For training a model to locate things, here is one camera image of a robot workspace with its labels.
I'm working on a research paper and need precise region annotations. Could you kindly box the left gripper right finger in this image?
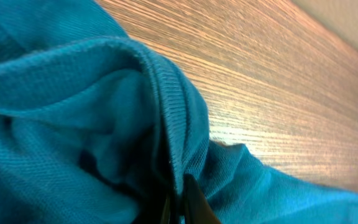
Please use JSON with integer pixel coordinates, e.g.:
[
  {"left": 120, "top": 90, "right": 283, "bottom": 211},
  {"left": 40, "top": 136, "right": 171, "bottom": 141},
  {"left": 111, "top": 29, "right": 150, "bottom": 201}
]
[{"left": 183, "top": 174, "right": 221, "bottom": 224}]

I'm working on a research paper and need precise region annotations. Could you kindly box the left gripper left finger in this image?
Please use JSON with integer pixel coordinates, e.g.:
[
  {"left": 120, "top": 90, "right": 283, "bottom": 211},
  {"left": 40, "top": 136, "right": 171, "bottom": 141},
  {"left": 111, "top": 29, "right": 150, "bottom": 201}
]
[{"left": 159, "top": 194, "right": 170, "bottom": 224}]

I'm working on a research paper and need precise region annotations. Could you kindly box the dark blue polo shirt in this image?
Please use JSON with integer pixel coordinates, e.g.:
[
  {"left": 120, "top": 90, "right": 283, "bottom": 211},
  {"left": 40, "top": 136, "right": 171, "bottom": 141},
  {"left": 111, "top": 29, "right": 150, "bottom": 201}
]
[{"left": 0, "top": 0, "right": 358, "bottom": 224}]

